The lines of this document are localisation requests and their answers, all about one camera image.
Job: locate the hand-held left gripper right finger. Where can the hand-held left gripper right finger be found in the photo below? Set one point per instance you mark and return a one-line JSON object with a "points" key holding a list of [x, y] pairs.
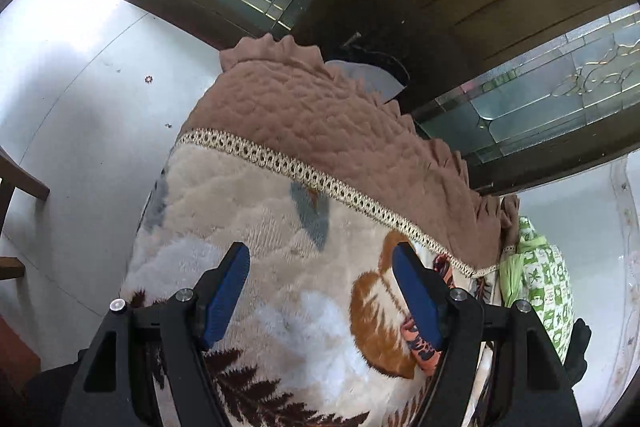
{"points": [[417, 302]]}

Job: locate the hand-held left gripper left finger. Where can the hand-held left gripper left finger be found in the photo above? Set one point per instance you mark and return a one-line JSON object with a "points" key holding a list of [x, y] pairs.
{"points": [[227, 297]]}

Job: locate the orange black patterned garment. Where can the orange black patterned garment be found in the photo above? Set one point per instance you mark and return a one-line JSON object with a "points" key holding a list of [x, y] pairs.
{"points": [[425, 355]]}

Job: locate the beige leaf print plush blanket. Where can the beige leaf print plush blanket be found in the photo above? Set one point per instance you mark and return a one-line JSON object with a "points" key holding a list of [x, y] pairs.
{"points": [[280, 267]]}

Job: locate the green white patterned bag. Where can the green white patterned bag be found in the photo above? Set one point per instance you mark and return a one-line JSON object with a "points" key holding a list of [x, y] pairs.
{"points": [[545, 287]]}

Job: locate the black cloth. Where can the black cloth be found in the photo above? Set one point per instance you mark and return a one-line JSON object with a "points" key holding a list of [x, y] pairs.
{"points": [[580, 347]]}

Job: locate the grey cloth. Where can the grey cloth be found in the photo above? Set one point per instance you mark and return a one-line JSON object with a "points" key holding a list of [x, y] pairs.
{"points": [[370, 79]]}

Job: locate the wooden chair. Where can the wooden chair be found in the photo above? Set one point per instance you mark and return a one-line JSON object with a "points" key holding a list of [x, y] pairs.
{"points": [[25, 179]]}

